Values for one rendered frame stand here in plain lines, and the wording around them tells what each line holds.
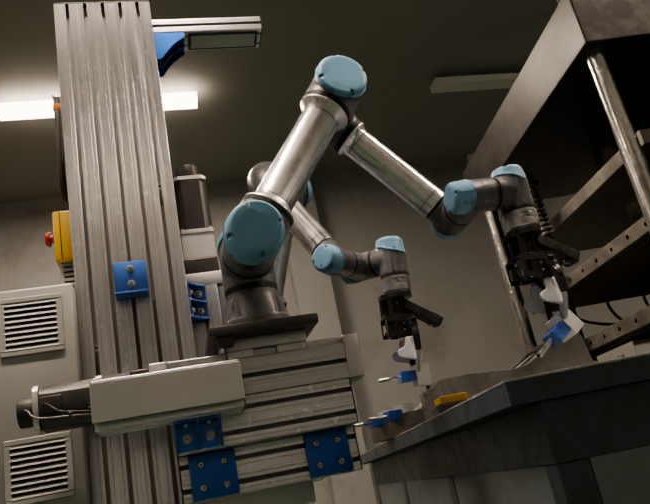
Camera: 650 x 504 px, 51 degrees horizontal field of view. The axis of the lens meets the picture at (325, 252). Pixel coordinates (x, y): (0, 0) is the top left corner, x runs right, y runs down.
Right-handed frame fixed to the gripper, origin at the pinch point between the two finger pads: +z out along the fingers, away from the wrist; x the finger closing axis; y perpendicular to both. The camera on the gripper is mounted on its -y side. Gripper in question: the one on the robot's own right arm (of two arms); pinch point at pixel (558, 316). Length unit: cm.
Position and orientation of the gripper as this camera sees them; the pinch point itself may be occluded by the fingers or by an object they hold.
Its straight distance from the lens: 155.7
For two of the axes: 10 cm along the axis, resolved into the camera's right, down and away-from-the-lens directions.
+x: 2.5, -3.6, -9.0
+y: -9.5, 0.9, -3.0
